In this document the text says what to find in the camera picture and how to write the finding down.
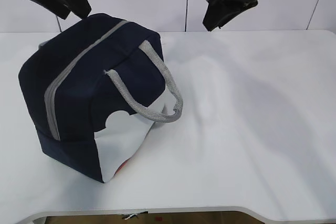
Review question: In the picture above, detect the navy blue lunch bag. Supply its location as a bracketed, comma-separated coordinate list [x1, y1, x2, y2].
[18, 14, 183, 183]

